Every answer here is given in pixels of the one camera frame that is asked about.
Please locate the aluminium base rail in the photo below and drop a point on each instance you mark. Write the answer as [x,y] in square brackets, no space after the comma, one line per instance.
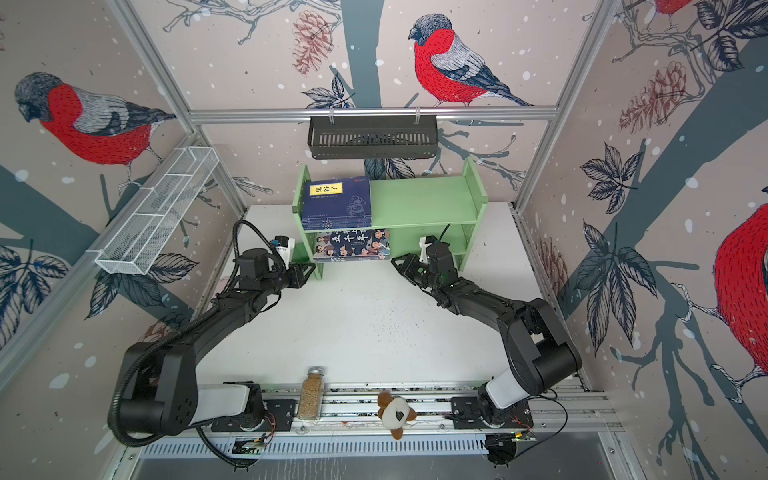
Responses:
[351,409]

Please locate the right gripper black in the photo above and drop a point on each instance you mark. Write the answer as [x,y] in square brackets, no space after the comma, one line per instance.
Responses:
[410,266]

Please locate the blue book wide yellow label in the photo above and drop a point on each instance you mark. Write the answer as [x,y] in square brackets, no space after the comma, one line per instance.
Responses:
[335,226]

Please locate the glass jar of grains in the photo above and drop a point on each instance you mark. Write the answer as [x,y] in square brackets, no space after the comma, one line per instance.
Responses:
[311,397]

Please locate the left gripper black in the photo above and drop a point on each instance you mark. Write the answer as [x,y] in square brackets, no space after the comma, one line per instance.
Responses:
[297,276]

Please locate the dark blue bottom book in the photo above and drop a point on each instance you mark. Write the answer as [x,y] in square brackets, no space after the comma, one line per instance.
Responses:
[337,198]

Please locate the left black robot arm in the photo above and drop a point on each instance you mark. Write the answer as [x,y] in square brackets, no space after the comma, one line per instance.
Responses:
[157,392]

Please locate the dark hanging perforated basket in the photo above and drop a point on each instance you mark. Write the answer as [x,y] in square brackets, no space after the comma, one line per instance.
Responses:
[376,137]

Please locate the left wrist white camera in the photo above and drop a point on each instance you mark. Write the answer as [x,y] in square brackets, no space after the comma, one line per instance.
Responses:
[285,247]

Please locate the green two-tier wooden shelf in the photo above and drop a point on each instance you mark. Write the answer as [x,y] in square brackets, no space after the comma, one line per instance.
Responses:
[448,207]

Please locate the brown white plush toy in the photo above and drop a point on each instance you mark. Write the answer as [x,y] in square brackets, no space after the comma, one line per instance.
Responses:
[394,412]

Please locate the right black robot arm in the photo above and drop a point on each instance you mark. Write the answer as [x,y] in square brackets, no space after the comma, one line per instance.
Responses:
[539,350]

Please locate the white wire mesh tray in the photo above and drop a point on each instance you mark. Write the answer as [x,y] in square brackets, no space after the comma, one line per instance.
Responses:
[140,239]

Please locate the illustrated Chinese history book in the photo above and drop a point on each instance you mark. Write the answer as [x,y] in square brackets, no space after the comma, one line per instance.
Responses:
[352,245]

